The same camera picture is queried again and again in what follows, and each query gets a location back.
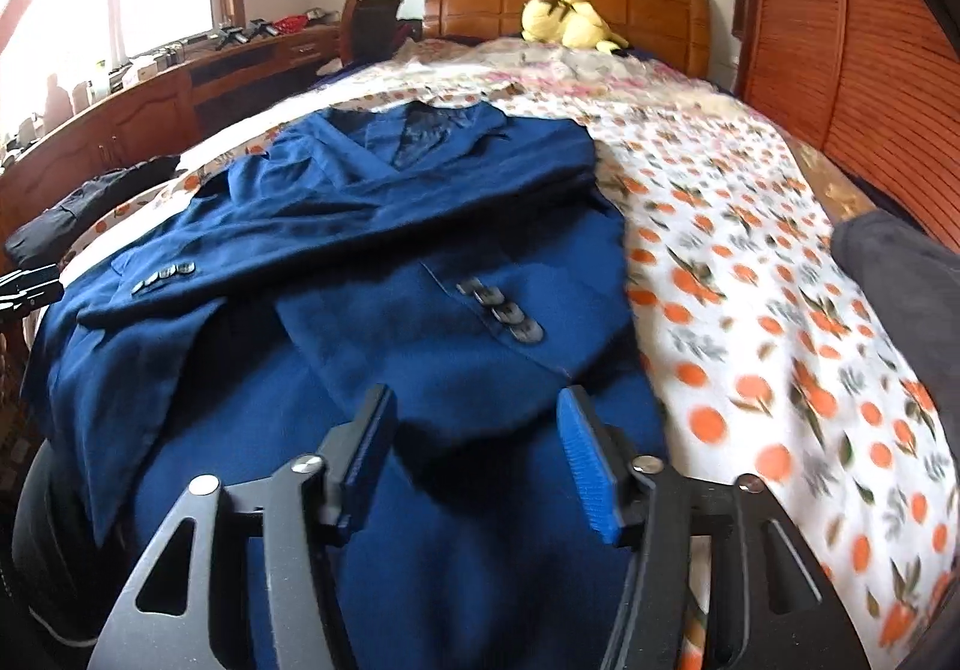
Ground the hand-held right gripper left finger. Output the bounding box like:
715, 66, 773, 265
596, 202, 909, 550
97, 384, 398, 670

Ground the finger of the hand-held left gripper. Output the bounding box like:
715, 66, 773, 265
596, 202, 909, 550
0, 264, 62, 317

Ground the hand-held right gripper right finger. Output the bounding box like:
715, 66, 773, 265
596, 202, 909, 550
555, 384, 865, 670

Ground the blue suit jacket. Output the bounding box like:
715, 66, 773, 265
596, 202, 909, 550
21, 100, 670, 670

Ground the black garment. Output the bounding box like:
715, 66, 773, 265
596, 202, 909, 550
3, 166, 185, 267

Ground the wooden desk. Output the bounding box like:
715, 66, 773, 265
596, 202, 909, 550
0, 23, 344, 255

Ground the bed with floral sheet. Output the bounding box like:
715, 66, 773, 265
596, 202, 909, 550
56, 50, 946, 670

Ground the grey cloth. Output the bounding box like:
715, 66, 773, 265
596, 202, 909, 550
831, 208, 960, 420

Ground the brown patterned mat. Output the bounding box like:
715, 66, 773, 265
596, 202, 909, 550
791, 140, 882, 225

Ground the pink floral quilt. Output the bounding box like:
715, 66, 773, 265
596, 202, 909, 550
386, 34, 725, 112

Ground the wooden chair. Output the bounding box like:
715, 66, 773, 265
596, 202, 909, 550
340, 0, 422, 65

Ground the yellow plush toy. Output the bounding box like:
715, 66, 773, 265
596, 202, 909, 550
520, 0, 632, 53

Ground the wooden bed headboard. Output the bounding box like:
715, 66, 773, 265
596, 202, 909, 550
423, 0, 711, 82

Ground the wooden slatted wardrobe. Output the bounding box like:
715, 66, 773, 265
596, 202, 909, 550
731, 0, 960, 258

